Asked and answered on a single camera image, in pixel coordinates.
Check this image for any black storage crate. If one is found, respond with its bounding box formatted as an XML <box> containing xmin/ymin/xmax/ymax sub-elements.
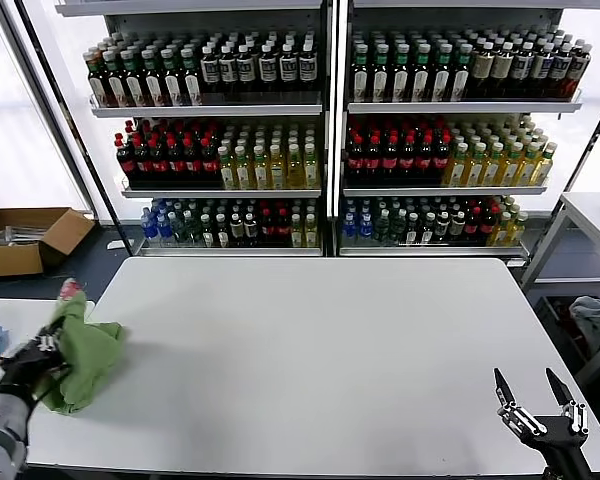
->
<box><xmin>535</xmin><ymin>294</ymin><xmax>600</xmax><ymax>381</ymax></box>

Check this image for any green cap tea bottle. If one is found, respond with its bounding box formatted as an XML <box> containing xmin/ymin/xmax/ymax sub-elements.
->
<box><xmin>122</xmin><ymin>48</ymin><xmax>143</xmax><ymax>108</ymax></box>
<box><xmin>433</xmin><ymin>43</ymin><xmax>453</xmax><ymax>103</ymax></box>
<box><xmin>86</xmin><ymin>49</ymin><xmax>107</xmax><ymax>108</ymax></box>
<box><xmin>371</xmin><ymin>43</ymin><xmax>391</xmax><ymax>103</ymax></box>
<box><xmin>104</xmin><ymin>49</ymin><xmax>125</xmax><ymax>108</ymax></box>
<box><xmin>140</xmin><ymin>48</ymin><xmax>162</xmax><ymax>107</ymax></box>
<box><xmin>160</xmin><ymin>47</ymin><xmax>182</xmax><ymax>107</ymax></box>
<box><xmin>391</xmin><ymin>43</ymin><xmax>412</xmax><ymax>103</ymax></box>
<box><xmin>350</xmin><ymin>43</ymin><xmax>370</xmax><ymax>103</ymax></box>
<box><xmin>180</xmin><ymin>46</ymin><xmax>203</xmax><ymax>106</ymax></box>
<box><xmin>452</xmin><ymin>43</ymin><xmax>471</xmax><ymax>101</ymax></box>
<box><xmin>412</xmin><ymin>43</ymin><xmax>433</xmax><ymax>103</ymax></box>

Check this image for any brown cardboard box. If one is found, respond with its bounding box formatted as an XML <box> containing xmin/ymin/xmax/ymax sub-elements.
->
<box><xmin>0</xmin><ymin>207</ymin><xmax>97</xmax><ymax>278</ymax></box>

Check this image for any small red cap cola bottle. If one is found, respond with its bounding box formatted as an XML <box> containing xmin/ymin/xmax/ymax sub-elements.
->
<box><xmin>259</xmin><ymin>207</ymin><xmax>276</xmax><ymax>245</ymax></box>
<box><xmin>274</xmin><ymin>207</ymin><xmax>291</xmax><ymax>245</ymax></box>
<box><xmin>465</xmin><ymin>207</ymin><xmax>481</xmax><ymax>244</ymax></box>
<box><xmin>480</xmin><ymin>207</ymin><xmax>496</xmax><ymax>244</ymax></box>

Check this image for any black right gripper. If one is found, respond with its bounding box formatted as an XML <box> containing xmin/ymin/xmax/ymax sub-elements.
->
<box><xmin>493</xmin><ymin>367</ymin><xmax>590</xmax><ymax>457</ymax></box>

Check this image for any grey metal shelving unit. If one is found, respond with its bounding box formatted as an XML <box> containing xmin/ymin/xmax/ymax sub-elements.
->
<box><xmin>332</xmin><ymin>0</ymin><xmax>586</xmax><ymax>261</ymax></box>
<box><xmin>54</xmin><ymin>0</ymin><xmax>339</xmax><ymax>259</ymax></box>

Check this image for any beige label dark bottle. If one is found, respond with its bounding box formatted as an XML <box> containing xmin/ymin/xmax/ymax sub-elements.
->
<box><xmin>472</xmin><ymin>42</ymin><xmax>495</xmax><ymax>99</ymax></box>
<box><xmin>493</xmin><ymin>41</ymin><xmax>514</xmax><ymax>99</ymax></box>

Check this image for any white label dark bottle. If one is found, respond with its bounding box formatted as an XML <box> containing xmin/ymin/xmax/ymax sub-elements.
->
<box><xmin>258</xmin><ymin>43</ymin><xmax>278</xmax><ymax>94</ymax></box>
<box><xmin>278</xmin><ymin>42</ymin><xmax>299</xmax><ymax>94</ymax></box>
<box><xmin>237</xmin><ymin>43</ymin><xmax>257</xmax><ymax>94</ymax></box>
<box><xmin>219</xmin><ymin>44</ymin><xmax>239</xmax><ymax>94</ymax></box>
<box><xmin>200</xmin><ymin>44</ymin><xmax>220</xmax><ymax>94</ymax></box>
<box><xmin>298</xmin><ymin>41</ymin><xmax>318</xmax><ymax>94</ymax></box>

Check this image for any blue label dark bottle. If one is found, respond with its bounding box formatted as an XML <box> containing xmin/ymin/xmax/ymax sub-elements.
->
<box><xmin>568</xmin><ymin>44</ymin><xmax>591</xmax><ymax>100</ymax></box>
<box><xmin>512</xmin><ymin>41</ymin><xmax>533</xmax><ymax>99</ymax></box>
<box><xmin>551</xmin><ymin>43</ymin><xmax>571</xmax><ymax>99</ymax></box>
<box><xmin>532</xmin><ymin>42</ymin><xmax>553</xmax><ymax>99</ymax></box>

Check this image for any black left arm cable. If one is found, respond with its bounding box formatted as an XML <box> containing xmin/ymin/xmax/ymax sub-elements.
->
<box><xmin>28</xmin><ymin>378</ymin><xmax>57</xmax><ymax>407</ymax></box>

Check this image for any grey frame white table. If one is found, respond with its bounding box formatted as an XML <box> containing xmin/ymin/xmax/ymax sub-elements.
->
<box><xmin>519</xmin><ymin>191</ymin><xmax>600</xmax><ymax>391</ymax></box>

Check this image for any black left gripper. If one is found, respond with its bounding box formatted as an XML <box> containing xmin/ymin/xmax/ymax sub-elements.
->
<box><xmin>0</xmin><ymin>323</ymin><xmax>74</xmax><ymax>395</ymax></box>

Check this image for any grey crumpled cloth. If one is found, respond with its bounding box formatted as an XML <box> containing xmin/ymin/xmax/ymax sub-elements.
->
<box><xmin>568</xmin><ymin>295</ymin><xmax>600</xmax><ymax>361</ymax></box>

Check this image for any light green polo shirt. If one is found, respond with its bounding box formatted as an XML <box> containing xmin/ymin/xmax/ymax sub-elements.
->
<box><xmin>38</xmin><ymin>277</ymin><xmax>129</xmax><ymax>415</ymax></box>

